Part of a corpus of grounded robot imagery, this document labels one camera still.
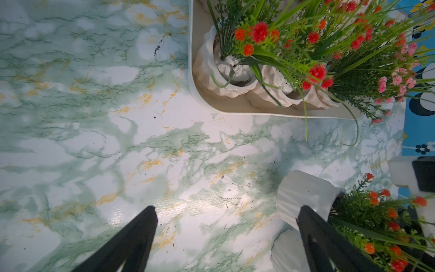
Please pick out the white plastic storage box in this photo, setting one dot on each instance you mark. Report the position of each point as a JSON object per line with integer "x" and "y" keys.
{"x": 200, "y": 22}

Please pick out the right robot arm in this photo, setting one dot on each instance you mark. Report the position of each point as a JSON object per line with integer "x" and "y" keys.
{"x": 415, "y": 177}

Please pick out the potted plant orange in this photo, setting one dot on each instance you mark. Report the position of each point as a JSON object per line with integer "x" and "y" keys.
{"x": 371, "y": 219}

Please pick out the potted plant front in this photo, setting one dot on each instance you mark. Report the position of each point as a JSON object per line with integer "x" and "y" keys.
{"x": 288, "y": 253}

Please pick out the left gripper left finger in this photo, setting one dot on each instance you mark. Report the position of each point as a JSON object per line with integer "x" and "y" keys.
{"x": 128, "y": 250}

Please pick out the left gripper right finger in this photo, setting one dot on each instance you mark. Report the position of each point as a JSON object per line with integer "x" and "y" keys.
{"x": 325, "y": 247}

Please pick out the potted plant pink centre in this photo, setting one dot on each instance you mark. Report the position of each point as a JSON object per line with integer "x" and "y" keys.
{"x": 370, "y": 82}

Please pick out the potted plant red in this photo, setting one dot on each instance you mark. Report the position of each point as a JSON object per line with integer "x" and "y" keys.
{"x": 298, "y": 42}
{"x": 224, "y": 64}

